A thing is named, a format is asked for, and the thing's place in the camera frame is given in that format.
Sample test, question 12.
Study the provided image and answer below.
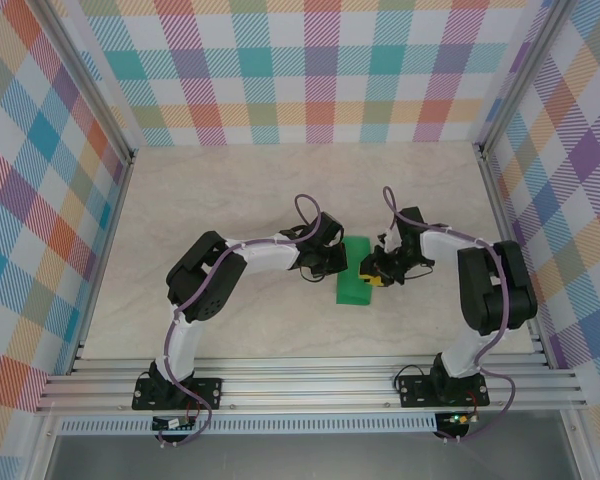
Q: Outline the green cloth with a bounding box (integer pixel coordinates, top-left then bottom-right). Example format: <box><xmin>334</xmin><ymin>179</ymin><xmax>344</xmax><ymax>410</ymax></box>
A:
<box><xmin>334</xmin><ymin>235</ymin><xmax>374</xmax><ymax>305</ymax></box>

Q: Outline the dark circuit board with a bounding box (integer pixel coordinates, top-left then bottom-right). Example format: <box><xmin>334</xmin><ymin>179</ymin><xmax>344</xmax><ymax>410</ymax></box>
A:
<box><xmin>151</xmin><ymin>416</ymin><xmax>197</xmax><ymax>432</ymax></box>

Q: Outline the aluminium mounting rail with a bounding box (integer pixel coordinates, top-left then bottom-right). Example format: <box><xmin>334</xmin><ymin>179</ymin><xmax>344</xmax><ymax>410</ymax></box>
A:
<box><xmin>34</xmin><ymin>355</ymin><xmax>589</xmax><ymax>414</ymax></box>

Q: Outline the small right wrist camera box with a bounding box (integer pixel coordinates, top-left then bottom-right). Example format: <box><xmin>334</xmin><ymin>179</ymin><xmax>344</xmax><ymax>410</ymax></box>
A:
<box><xmin>378</xmin><ymin>227</ymin><xmax>402</xmax><ymax>252</ymax></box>

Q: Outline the grey metal panel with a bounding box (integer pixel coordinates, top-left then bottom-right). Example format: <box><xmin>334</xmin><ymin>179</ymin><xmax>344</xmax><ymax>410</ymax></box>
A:
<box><xmin>44</xmin><ymin>432</ymin><xmax>581</xmax><ymax>480</ymax></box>

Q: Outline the perforated cable tray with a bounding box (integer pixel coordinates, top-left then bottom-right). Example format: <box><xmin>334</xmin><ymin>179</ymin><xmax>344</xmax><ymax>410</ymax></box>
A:
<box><xmin>57</xmin><ymin>413</ymin><xmax>439</xmax><ymax>435</ymax></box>

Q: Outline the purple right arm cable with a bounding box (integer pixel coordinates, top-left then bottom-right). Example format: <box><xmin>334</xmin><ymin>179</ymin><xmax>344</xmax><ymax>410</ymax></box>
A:
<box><xmin>383</xmin><ymin>186</ymin><xmax>515</xmax><ymax>446</ymax></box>

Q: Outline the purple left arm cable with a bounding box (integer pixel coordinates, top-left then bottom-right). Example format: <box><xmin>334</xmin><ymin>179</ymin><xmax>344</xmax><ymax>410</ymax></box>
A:
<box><xmin>155</xmin><ymin>193</ymin><xmax>327</xmax><ymax>448</ymax></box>

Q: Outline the aluminium side rail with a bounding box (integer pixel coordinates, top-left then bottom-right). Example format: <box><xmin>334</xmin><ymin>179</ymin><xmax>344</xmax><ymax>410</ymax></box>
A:
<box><xmin>474</xmin><ymin>144</ymin><xmax>552</xmax><ymax>369</ymax></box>
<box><xmin>68</xmin><ymin>154</ymin><xmax>137</xmax><ymax>374</ymax></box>

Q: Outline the circuit board with green light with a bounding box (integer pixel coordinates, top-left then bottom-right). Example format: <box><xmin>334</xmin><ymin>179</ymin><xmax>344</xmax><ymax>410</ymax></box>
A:
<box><xmin>440</xmin><ymin>412</ymin><xmax>481</xmax><ymax>427</ymax></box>

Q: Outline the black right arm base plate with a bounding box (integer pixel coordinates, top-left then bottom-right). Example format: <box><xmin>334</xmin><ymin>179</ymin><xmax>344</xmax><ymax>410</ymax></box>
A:
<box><xmin>395</xmin><ymin>374</ymin><xmax>490</xmax><ymax>409</ymax></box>

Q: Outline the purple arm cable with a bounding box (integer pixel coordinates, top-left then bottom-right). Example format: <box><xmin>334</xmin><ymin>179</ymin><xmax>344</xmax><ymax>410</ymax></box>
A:
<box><xmin>383</xmin><ymin>186</ymin><xmax>515</xmax><ymax>446</ymax></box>
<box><xmin>155</xmin><ymin>193</ymin><xmax>327</xmax><ymax>448</ymax></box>

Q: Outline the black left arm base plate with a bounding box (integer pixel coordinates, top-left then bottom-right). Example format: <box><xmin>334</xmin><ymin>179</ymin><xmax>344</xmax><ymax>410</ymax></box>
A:
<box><xmin>132</xmin><ymin>377</ymin><xmax>225</xmax><ymax>412</ymax></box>

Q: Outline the aluminium frame post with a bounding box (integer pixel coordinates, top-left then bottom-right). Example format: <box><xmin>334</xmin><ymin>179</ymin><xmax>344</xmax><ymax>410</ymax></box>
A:
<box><xmin>476</xmin><ymin>0</ymin><xmax>572</xmax><ymax>152</ymax></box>
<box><xmin>32</xmin><ymin>0</ymin><xmax>137</xmax><ymax>165</ymax></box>

